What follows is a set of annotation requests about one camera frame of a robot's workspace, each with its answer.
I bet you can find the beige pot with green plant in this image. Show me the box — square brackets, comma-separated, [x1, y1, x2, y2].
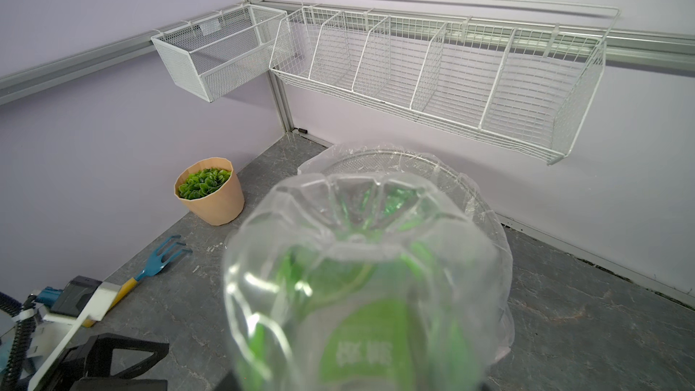
[174, 157, 245, 226]

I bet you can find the teal plastic garden fork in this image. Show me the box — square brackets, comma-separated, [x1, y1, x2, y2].
[109, 235, 192, 310]

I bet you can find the white mesh box basket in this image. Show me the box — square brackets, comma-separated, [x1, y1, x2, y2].
[151, 5, 287, 102]

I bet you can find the grey mesh waste bin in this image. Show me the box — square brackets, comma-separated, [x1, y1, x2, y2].
[298, 143, 512, 266]

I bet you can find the green label clear bottle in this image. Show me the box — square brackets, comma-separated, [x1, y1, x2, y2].
[222, 173, 501, 390]

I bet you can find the clear plastic bin liner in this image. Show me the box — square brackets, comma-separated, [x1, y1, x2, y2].
[298, 142, 515, 364]

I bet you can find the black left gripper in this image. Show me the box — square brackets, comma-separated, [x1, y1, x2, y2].
[43, 333, 169, 391]

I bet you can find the white wire wall shelf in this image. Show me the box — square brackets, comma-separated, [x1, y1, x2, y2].
[269, 0, 621, 165]

